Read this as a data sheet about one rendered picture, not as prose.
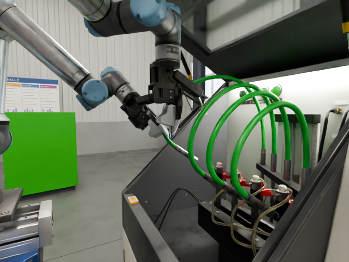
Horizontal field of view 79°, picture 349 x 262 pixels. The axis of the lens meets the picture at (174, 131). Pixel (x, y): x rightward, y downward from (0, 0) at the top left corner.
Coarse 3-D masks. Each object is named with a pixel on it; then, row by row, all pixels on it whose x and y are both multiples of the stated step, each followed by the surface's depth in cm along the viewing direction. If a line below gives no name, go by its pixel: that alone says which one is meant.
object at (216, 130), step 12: (252, 96) 52; (276, 96) 56; (228, 108) 50; (216, 132) 48; (288, 132) 59; (288, 144) 59; (288, 156) 60; (288, 168) 60; (216, 180) 50; (288, 180) 60
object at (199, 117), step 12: (240, 84) 60; (252, 84) 62; (216, 96) 57; (264, 96) 65; (204, 108) 56; (192, 132) 55; (192, 144) 55; (276, 144) 68; (192, 156) 56; (276, 156) 69
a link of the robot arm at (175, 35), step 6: (174, 6) 57; (174, 12) 57; (180, 12) 60; (180, 18) 59; (174, 24) 64; (180, 24) 60; (174, 30) 57; (180, 30) 60; (156, 36) 59; (168, 36) 57; (174, 36) 58; (180, 36) 60; (156, 42) 59; (162, 42) 58; (168, 42) 57; (174, 42) 58; (180, 42) 60
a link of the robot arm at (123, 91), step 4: (128, 84) 79; (120, 88) 78; (124, 88) 78; (128, 88) 78; (132, 88) 79; (120, 92) 78; (124, 92) 77; (128, 92) 77; (132, 92) 78; (116, 96) 80; (120, 96) 78; (124, 96) 77; (120, 100) 79
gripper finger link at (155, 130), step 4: (152, 124) 75; (160, 124) 73; (152, 128) 74; (156, 128) 74; (160, 128) 73; (164, 128) 73; (152, 132) 74; (156, 132) 74; (160, 132) 74; (164, 132) 73; (152, 136) 74; (168, 136) 74
